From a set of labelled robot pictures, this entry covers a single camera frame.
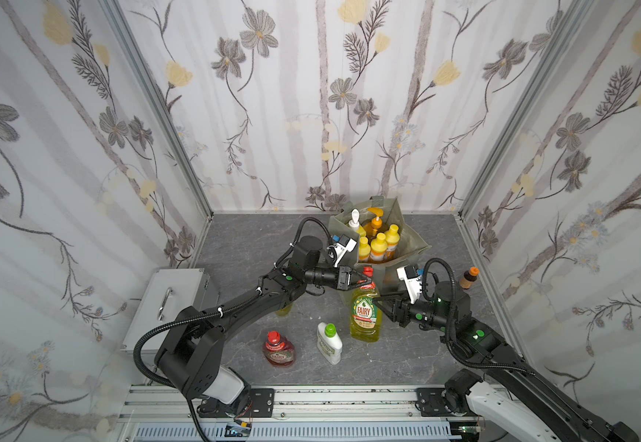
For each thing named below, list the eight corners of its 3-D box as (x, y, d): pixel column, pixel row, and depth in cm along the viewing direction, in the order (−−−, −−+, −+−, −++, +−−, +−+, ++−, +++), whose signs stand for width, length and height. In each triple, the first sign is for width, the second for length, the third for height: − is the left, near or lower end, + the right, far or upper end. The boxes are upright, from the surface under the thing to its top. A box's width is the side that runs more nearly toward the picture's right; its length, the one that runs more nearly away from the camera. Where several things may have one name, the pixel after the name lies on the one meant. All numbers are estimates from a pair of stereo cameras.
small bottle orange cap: (459, 290, 99) (471, 275, 92) (456, 282, 102) (467, 267, 94) (469, 290, 99) (481, 275, 92) (466, 282, 102) (478, 267, 94)
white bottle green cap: (330, 368, 82) (332, 348, 67) (316, 346, 86) (314, 322, 71) (341, 360, 84) (345, 338, 69) (326, 338, 88) (326, 313, 73)
